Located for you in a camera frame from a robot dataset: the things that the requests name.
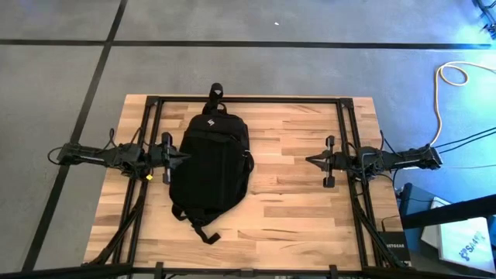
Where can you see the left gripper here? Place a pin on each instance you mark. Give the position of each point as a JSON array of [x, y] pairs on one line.
[[159, 157]]

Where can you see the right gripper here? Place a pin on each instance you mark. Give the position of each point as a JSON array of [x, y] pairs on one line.
[[337, 160]]

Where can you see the black backpack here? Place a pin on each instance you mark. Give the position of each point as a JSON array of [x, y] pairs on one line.
[[211, 166]]

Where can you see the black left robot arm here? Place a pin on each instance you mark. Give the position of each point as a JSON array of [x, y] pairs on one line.
[[97, 157]]

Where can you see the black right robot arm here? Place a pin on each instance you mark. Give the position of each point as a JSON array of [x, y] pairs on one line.
[[399, 159]]

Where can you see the plain white flat box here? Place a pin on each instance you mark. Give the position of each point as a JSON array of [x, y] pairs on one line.
[[430, 221]]

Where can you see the black diagonal beam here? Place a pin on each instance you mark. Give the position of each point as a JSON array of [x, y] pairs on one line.
[[445, 212]]

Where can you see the black rig crossbar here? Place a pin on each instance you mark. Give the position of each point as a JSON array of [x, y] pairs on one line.
[[77, 270]]

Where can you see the white box blue print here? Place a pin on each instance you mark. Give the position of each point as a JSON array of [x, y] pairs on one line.
[[465, 242]]

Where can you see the black tripod stand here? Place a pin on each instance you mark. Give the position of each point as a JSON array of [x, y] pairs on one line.
[[486, 11]]

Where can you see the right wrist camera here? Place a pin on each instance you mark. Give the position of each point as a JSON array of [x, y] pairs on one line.
[[330, 141]]

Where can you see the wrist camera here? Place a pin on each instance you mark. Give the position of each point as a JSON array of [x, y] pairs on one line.
[[166, 139], [330, 141]]

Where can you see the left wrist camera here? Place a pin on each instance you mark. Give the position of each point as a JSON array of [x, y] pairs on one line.
[[166, 139]]

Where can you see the black aluminium table frame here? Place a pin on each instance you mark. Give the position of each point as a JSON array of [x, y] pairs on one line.
[[248, 99]]

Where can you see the black network switch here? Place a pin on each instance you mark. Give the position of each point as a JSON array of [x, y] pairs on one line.
[[395, 245]]

